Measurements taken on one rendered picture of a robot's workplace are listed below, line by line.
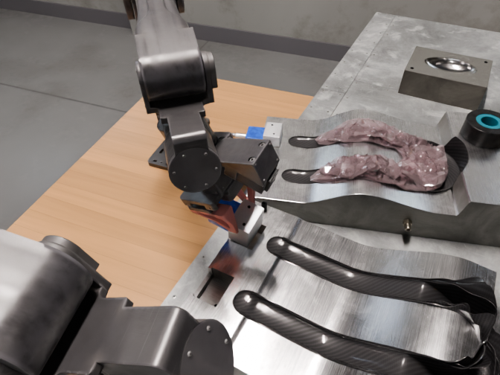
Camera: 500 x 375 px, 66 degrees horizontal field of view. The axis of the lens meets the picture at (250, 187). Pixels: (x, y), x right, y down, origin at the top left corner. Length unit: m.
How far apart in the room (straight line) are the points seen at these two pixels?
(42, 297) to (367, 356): 0.40
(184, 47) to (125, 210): 0.46
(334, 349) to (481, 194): 0.37
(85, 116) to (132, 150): 1.69
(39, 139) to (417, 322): 2.33
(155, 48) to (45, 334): 0.31
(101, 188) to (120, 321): 0.65
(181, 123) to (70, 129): 2.17
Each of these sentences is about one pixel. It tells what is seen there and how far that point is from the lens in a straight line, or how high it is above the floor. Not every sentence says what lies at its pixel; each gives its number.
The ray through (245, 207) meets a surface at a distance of 0.59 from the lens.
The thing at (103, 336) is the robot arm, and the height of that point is 1.16.
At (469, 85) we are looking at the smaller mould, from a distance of 1.13.
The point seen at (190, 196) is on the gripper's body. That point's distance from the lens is 0.53.
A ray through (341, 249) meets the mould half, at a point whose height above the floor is 0.88.
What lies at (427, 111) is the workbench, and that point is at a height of 0.80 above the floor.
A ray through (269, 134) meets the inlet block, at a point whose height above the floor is 0.88.
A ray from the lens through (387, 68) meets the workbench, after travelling 1.28.
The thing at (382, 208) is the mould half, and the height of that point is 0.87.
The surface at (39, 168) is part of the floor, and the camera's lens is 2.37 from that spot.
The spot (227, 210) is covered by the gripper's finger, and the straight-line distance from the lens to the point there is 0.52.
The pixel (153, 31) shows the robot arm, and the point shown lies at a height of 1.21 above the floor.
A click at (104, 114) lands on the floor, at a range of 2.61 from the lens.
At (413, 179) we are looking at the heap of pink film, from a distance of 0.75.
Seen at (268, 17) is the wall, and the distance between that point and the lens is 3.03.
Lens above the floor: 1.40
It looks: 46 degrees down
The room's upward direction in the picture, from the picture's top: 2 degrees counter-clockwise
